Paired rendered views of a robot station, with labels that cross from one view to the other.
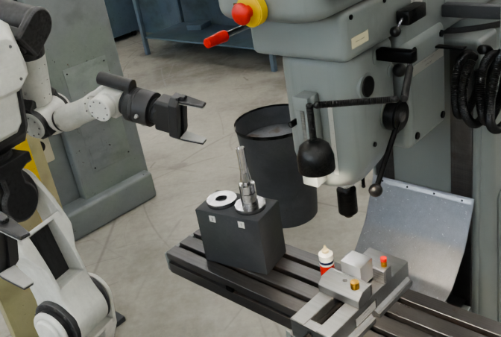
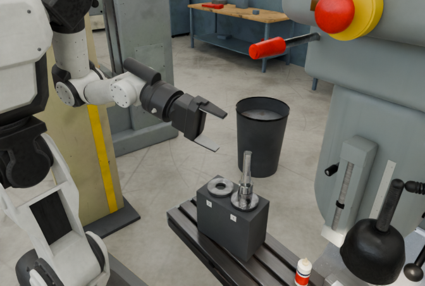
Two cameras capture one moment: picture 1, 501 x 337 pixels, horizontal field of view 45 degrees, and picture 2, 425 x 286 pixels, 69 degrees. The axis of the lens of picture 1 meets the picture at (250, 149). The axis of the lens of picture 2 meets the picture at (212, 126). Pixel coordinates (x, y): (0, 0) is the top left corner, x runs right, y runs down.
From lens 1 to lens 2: 0.76 m
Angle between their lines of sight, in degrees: 6
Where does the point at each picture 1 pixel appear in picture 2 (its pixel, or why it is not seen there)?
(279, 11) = (410, 20)
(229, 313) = not seen: hidden behind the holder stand
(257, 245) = (243, 238)
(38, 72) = (74, 46)
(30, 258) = (26, 228)
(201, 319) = not seen: hidden behind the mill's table
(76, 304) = (67, 270)
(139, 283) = (154, 193)
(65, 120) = (93, 95)
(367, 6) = not seen: outside the picture
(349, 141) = (400, 211)
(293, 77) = (346, 114)
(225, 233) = (217, 218)
